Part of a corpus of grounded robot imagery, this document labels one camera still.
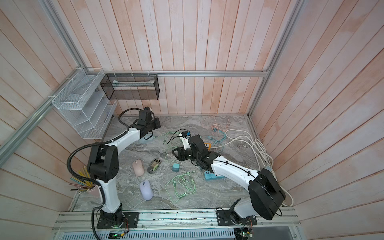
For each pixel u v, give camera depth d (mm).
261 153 974
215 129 1103
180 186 837
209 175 858
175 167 903
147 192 809
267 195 414
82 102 697
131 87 1058
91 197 804
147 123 766
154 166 905
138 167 903
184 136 730
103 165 521
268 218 423
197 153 625
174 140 1073
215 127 1107
